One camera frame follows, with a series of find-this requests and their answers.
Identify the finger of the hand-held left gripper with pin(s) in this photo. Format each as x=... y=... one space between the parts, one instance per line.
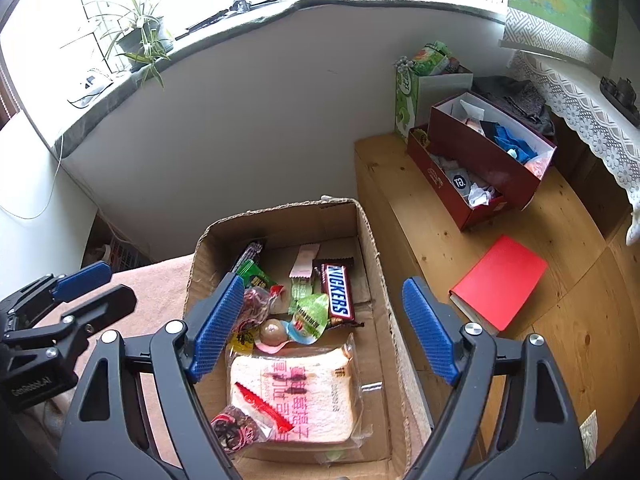
x=107 y=305
x=85 y=275

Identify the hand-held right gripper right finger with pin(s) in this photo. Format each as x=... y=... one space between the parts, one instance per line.
x=430 y=330

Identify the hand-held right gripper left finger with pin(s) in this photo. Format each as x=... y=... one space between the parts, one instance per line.
x=220 y=325

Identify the yellow candy packet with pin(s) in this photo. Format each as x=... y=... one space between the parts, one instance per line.
x=240 y=342

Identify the red white candy packet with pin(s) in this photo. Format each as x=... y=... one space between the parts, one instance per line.
x=257 y=305

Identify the brown ball candy pink wrapper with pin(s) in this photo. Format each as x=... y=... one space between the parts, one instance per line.
x=272 y=332

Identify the green strip packet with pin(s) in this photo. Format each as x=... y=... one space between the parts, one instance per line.
x=257 y=275

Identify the dark striped snack bar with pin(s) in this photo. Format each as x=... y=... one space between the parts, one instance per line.
x=250 y=255

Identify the pale green packet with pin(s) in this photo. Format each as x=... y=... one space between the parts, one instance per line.
x=301 y=295

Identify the green snack packet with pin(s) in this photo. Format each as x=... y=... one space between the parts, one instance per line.
x=310 y=315

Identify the brown chocolate bar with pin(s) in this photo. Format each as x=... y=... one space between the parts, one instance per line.
x=337 y=295

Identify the dark red patterned packet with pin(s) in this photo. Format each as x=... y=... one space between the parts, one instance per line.
x=232 y=430

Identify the pink snack packet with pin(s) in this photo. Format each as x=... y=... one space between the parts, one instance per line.
x=305 y=260

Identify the sliced bread packet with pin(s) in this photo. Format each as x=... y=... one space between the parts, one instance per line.
x=310 y=400

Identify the cardboard box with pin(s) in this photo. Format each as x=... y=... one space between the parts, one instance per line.
x=325 y=220

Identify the pink blanket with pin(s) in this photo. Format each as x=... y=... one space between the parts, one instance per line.
x=150 y=290

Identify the red book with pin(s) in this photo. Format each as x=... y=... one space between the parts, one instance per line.
x=500 y=280

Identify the wooden platform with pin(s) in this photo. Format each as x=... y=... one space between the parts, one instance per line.
x=425 y=240

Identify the dark red box lid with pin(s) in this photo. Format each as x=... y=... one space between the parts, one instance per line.
x=440 y=180

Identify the dark red box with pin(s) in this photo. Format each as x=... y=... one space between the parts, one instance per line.
x=480 y=170

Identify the clear plastic bag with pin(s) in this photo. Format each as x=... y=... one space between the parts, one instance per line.
x=95 y=87

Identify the patterned paper sheet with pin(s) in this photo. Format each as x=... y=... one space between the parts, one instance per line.
x=589 y=435

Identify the blue cloth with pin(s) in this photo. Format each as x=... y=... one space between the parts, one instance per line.
x=510 y=140

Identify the green carton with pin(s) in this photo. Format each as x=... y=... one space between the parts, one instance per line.
x=405 y=105

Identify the white paper bag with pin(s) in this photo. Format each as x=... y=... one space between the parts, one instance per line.
x=445 y=90

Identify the potted green plant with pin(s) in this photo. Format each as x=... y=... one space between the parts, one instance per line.
x=140 y=40

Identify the grey clothing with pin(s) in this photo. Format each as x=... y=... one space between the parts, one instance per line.
x=520 y=97

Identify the white lace cloth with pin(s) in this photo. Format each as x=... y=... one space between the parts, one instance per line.
x=575 y=105

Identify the dark small figurine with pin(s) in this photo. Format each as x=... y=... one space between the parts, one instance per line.
x=622 y=95

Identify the green yellow wall painting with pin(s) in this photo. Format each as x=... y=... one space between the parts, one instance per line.
x=560 y=0

